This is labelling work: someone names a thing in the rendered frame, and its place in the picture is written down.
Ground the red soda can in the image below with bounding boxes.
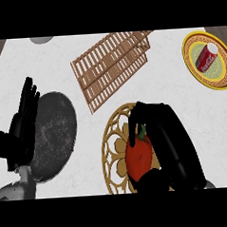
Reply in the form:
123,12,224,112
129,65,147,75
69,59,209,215
193,42,220,74

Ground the grey round object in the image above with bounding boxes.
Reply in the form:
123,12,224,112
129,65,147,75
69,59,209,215
29,36,55,47

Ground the yellow patterned round plate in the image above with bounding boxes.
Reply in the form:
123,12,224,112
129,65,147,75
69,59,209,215
180,28,227,93

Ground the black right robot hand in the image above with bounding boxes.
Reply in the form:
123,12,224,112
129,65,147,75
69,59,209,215
126,97,209,194

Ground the dark grey speckled round plate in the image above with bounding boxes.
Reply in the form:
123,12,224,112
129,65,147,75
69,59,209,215
24,89,82,184

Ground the gold openwork round placemat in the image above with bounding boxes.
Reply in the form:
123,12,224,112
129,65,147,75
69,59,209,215
98,100,176,196

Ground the brown wooden tiered shelf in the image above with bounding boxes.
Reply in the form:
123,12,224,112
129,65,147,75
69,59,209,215
67,30,159,116

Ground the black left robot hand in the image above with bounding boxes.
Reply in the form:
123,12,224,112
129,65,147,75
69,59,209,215
0,75,46,173

